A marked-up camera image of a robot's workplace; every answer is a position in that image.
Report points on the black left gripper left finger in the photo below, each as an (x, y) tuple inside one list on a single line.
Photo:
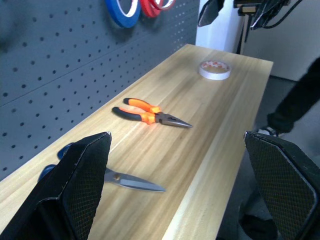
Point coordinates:
[(75, 190)]

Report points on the blue tape roll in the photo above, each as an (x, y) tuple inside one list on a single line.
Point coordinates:
[(125, 23)]

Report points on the person's black trouser leg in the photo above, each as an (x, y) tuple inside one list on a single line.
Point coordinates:
[(300, 100)]

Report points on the white tape roll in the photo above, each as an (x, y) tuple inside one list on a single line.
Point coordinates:
[(215, 75)]

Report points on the white sneaker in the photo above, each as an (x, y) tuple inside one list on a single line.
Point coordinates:
[(268, 131)]

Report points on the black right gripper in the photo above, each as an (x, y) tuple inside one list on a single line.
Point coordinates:
[(240, 3)]

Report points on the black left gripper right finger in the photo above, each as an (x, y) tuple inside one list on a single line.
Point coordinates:
[(287, 180)]

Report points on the small red tape roll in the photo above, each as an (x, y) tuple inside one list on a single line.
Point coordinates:
[(166, 6)]

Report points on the orange black needle-nose pliers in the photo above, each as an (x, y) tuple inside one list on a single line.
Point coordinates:
[(149, 116)]

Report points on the grey pegboard with tools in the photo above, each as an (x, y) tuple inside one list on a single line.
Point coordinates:
[(50, 75)]

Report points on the large red tape roll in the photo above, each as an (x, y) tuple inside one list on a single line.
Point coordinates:
[(148, 11)]

